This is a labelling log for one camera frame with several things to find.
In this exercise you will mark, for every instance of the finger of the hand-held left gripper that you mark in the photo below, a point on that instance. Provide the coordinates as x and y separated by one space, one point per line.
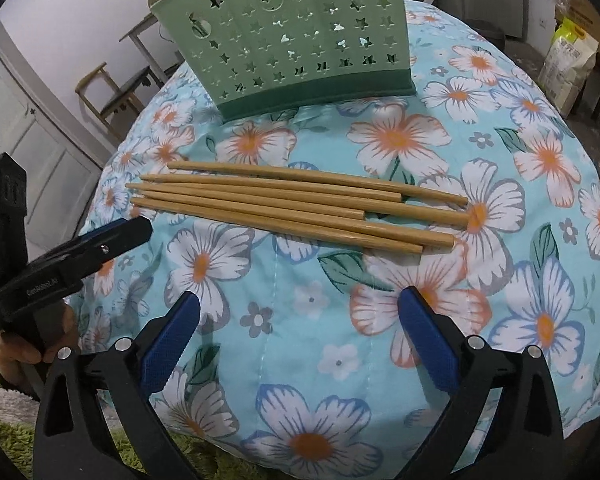
110 240

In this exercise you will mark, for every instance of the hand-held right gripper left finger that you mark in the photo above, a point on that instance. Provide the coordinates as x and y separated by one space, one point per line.
172 340

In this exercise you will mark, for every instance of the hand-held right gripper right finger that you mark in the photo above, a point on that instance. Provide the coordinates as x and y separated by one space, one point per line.
430 340

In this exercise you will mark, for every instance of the bunch of wooden chopsticks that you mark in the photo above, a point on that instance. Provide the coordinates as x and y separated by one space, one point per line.
305 223

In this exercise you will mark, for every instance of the green plastic utensil holder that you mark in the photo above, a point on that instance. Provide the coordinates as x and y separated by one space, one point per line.
305 45

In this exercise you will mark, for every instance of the person's left hand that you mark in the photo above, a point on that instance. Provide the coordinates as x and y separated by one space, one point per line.
62 325

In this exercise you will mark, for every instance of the white panel door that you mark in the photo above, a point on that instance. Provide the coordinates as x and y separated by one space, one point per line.
40 160

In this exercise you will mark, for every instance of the blue floral blanket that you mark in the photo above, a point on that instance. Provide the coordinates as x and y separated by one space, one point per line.
305 320

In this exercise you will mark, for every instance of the wooden chair with dark seat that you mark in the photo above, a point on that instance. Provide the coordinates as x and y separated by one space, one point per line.
112 97

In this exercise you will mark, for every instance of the green fluffy cloth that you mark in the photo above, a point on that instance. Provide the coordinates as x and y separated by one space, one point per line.
10 435

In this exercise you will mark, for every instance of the yellow and white sack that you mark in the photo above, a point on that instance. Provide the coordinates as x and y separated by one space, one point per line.
567 65

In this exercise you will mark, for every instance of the brown cardboard box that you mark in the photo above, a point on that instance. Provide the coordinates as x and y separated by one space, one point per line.
587 20

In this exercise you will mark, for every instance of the grey metal-frame table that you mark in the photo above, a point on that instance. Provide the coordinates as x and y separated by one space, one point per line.
145 35

